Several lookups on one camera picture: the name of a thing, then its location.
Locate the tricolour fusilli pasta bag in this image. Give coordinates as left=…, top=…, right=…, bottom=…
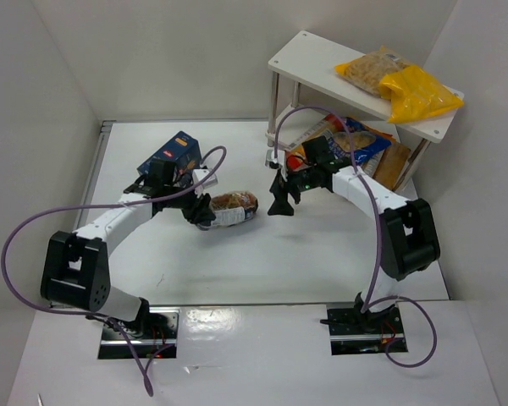
left=210, top=191, right=258, bottom=229

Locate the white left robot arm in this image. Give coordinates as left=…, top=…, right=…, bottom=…
left=40, top=158, right=215, bottom=336

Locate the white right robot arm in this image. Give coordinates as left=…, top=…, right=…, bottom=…
left=266, top=137, right=440, bottom=325

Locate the orange red pasta bag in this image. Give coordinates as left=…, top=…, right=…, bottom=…
left=286, top=114, right=348, bottom=171

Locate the blue macaroni pasta bag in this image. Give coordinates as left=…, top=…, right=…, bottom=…
left=328, top=117, right=395, bottom=166

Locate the blue pasta box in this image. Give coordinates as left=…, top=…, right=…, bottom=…
left=136, top=131, right=202, bottom=177

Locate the white two-tier shelf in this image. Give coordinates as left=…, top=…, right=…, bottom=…
left=267, top=30, right=464, bottom=189

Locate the clear macaroni pasta bag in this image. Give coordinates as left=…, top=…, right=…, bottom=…
left=334, top=46, right=413, bottom=96

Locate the yellow pasta bag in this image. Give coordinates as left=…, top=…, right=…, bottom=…
left=378, top=65, right=464, bottom=123

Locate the red spaghetti pack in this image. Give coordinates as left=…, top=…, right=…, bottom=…
left=362, top=151, right=384, bottom=178

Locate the brown spaghetti pack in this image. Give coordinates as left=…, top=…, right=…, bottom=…
left=373, top=142, right=411, bottom=189

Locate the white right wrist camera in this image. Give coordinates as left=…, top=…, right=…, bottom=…
left=265, top=148, right=285, bottom=170

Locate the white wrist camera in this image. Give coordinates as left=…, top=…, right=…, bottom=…
left=265, top=148, right=285, bottom=170
left=191, top=168, right=218, bottom=196

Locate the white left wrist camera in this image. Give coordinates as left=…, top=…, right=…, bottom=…
left=191, top=168, right=218, bottom=196

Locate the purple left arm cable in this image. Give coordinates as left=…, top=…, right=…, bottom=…
left=0, top=145, right=228, bottom=398

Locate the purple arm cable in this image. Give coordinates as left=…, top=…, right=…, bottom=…
left=0, top=145, right=228, bottom=398
left=272, top=106, right=438, bottom=368

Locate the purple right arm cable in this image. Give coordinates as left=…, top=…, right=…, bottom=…
left=272, top=106, right=438, bottom=368

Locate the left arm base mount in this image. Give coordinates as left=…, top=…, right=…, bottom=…
left=97, top=306, right=179, bottom=360

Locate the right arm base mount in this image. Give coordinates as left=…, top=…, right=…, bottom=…
left=320, top=304, right=408, bottom=356

